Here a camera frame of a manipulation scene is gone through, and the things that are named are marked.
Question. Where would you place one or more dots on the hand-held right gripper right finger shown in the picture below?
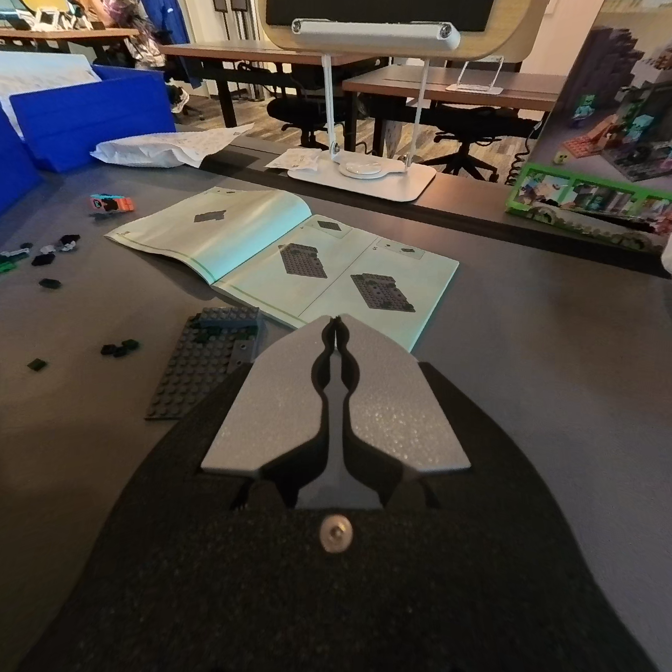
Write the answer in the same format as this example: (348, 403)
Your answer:
(409, 420)

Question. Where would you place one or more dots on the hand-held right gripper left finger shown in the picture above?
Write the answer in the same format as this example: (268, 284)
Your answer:
(262, 420)

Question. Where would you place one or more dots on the blue plastic bin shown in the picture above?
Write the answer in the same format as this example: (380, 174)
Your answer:
(94, 120)
(13, 168)

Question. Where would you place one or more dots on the grey desk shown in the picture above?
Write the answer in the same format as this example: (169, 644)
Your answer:
(525, 378)

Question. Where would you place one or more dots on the white desk lamp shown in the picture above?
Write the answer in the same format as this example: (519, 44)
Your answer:
(388, 183)

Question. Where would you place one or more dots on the small grey plate brick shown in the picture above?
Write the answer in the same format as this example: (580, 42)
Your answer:
(245, 353)

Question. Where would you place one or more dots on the dark grey brick baseplate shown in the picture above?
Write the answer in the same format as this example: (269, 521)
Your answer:
(199, 378)

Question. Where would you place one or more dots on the blue grey plate brick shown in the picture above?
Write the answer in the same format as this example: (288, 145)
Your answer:
(231, 317)

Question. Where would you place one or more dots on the small dark green tile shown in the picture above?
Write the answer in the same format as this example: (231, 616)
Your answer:
(129, 345)
(112, 350)
(49, 283)
(37, 365)

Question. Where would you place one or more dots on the open instruction booklet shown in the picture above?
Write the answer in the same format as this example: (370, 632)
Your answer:
(252, 231)

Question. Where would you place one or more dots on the small white paper slip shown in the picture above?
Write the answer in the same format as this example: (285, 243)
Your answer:
(294, 160)

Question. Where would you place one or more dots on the orange teal brick figure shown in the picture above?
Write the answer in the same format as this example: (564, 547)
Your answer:
(113, 204)

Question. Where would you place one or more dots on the small black brick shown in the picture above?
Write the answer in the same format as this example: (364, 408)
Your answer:
(43, 260)
(69, 240)

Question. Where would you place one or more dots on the small white grey brick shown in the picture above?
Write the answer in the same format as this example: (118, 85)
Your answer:
(52, 248)

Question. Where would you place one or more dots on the crumpled white paper bag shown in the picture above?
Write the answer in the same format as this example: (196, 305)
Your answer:
(157, 149)

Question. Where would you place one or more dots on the small green brick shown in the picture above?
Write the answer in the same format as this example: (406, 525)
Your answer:
(6, 266)

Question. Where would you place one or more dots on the white plastic bag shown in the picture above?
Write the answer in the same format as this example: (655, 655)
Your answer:
(667, 262)
(42, 73)

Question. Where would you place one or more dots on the black office chair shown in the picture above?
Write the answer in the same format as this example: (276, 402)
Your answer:
(472, 123)
(294, 110)

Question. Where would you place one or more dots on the white sneaker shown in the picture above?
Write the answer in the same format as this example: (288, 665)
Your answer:
(178, 99)

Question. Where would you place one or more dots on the brown wooden table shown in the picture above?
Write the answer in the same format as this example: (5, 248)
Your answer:
(399, 84)
(78, 34)
(236, 52)

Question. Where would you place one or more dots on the clear acrylic stand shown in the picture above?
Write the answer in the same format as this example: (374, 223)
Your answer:
(475, 86)

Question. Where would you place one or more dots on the toy brick set box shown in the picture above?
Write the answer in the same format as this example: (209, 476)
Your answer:
(619, 105)

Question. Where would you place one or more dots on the wooden framed dark screen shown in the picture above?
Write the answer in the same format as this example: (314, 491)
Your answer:
(514, 42)

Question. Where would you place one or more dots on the blue garment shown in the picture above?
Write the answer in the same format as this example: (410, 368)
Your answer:
(174, 31)

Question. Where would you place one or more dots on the printed jacket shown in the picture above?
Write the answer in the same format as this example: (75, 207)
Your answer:
(136, 36)

